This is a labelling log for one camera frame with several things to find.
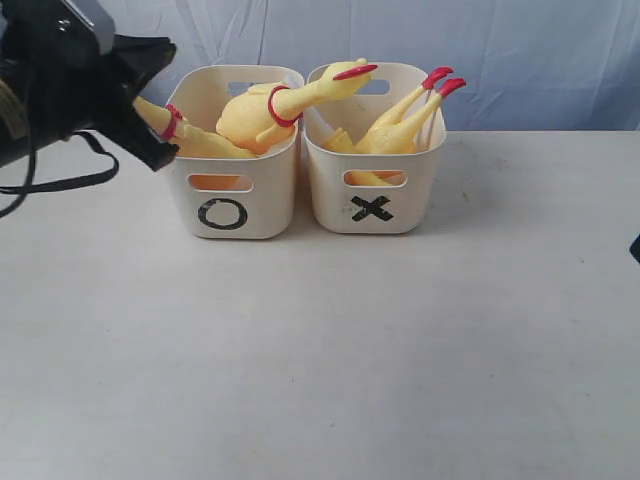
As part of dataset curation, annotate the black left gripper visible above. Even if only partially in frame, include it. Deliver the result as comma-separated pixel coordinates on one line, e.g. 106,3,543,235
1,14,179,171

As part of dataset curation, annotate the yellow rubber chicken underneath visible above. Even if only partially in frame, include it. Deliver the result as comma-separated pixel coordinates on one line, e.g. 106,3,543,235
133,96,256,159

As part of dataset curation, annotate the yellow rubber chicken with head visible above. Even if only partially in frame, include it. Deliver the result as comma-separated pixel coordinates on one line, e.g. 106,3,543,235
216,58,377,155

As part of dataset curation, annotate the headless yellow rubber chicken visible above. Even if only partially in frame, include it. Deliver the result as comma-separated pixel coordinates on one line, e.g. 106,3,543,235
351,66,466,155

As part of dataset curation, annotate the severed chicken neck with tube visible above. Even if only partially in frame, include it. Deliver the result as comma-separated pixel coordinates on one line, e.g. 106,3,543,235
305,107,355,154

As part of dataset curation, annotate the cream bin marked O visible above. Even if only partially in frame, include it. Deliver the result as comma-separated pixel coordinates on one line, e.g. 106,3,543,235
162,65,304,239

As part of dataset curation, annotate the white backdrop curtain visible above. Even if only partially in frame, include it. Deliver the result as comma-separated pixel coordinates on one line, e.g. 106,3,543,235
104,0,639,130

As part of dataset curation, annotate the cream bin marked X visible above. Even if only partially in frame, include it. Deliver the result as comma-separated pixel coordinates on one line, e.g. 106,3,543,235
304,62,447,234

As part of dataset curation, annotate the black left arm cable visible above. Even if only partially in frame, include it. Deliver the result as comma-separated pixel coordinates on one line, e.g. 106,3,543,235
0,127,121,219

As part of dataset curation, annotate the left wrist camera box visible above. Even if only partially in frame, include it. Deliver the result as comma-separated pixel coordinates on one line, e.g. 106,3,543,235
53,0,116,55

